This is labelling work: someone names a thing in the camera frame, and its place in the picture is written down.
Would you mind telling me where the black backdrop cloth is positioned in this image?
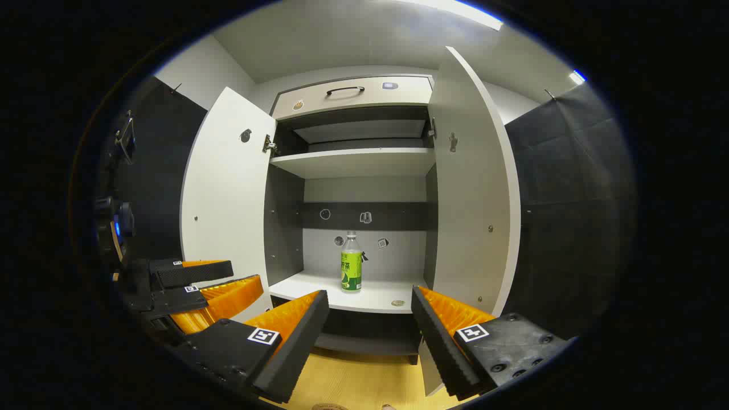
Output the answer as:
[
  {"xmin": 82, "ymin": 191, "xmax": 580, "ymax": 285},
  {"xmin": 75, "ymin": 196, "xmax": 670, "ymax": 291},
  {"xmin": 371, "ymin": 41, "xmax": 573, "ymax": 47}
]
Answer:
[
  {"xmin": 111, "ymin": 77, "xmax": 207, "ymax": 280},
  {"xmin": 504, "ymin": 85, "xmax": 636, "ymax": 339}
]

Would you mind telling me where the grey cabinet drawer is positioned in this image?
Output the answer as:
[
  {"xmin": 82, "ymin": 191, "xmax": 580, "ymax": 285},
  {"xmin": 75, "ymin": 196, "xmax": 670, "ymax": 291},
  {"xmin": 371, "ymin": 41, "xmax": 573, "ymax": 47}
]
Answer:
[{"xmin": 271, "ymin": 75, "xmax": 435, "ymax": 121}]

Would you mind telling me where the green label plastic bottle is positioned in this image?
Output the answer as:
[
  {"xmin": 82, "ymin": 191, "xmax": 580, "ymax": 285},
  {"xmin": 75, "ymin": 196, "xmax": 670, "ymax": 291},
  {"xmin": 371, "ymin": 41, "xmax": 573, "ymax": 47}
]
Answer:
[{"xmin": 340, "ymin": 231, "xmax": 363, "ymax": 294}]

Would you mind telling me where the white cabinet door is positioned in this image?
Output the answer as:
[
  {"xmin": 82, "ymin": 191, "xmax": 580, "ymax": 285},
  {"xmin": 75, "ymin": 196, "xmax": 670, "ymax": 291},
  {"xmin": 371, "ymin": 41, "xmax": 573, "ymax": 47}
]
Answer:
[
  {"xmin": 180, "ymin": 87, "xmax": 278, "ymax": 322},
  {"xmin": 417, "ymin": 46, "xmax": 522, "ymax": 397}
]

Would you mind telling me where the long ceiling light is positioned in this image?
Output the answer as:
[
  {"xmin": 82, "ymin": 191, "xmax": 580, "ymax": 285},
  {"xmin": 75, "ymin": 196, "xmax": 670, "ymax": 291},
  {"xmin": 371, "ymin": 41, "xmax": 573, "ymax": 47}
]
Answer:
[{"xmin": 393, "ymin": 0, "xmax": 505, "ymax": 32}]

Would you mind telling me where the white and grey cabinet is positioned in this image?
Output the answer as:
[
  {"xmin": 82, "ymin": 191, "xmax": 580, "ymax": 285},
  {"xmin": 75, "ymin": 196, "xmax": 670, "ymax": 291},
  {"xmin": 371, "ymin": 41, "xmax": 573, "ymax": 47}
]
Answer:
[{"xmin": 265, "ymin": 73, "xmax": 439, "ymax": 365}]

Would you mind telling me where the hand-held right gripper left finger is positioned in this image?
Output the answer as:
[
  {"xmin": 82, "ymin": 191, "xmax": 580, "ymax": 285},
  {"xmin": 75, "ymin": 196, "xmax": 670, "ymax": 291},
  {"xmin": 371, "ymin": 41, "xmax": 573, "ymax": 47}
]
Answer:
[{"xmin": 171, "ymin": 289, "xmax": 331, "ymax": 405}]

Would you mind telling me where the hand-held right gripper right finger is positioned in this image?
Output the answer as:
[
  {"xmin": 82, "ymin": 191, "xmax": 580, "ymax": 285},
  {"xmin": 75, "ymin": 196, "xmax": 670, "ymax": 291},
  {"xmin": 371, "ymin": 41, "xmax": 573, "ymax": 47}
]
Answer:
[{"xmin": 410, "ymin": 285, "xmax": 570, "ymax": 402}]

